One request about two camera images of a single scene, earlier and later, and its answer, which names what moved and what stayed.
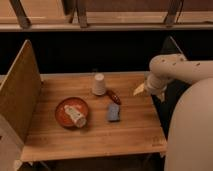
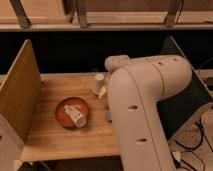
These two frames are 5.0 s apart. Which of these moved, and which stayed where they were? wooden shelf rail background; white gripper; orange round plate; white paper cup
Moved: white gripper
Stayed: white paper cup; wooden shelf rail background; orange round plate
